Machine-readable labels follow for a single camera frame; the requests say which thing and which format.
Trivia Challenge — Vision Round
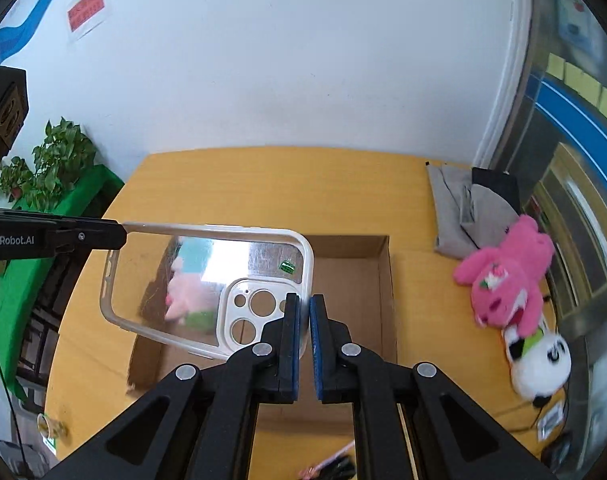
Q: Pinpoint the black binder clip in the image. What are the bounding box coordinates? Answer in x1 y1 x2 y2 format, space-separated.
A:
315 455 357 480

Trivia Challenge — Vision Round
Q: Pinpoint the pink blue green plush toy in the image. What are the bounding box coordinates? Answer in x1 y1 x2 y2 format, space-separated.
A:
164 236 220 334

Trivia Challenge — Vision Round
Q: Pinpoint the clear white phone case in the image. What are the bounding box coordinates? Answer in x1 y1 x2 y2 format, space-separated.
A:
99 222 314 360

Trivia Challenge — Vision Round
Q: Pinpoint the green potted plant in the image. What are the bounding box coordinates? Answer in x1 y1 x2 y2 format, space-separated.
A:
0 117 97 211

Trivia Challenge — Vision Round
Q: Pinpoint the white label card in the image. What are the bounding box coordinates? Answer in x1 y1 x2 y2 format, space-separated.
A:
535 401 565 442

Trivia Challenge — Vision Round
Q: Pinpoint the white panda plush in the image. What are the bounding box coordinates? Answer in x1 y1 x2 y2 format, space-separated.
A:
502 316 571 408

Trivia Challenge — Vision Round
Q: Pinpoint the small paper cup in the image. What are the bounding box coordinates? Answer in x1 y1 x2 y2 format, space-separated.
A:
36 413 68 441

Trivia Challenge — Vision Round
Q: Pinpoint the pink plush bear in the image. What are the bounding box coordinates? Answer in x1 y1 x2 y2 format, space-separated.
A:
453 214 555 338

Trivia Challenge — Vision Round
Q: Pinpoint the grey cloth pouch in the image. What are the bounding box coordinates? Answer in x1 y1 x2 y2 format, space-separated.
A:
426 162 521 260

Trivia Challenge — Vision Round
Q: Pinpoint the red wall sign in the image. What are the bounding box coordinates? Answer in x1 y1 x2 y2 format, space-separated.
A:
67 0 109 42

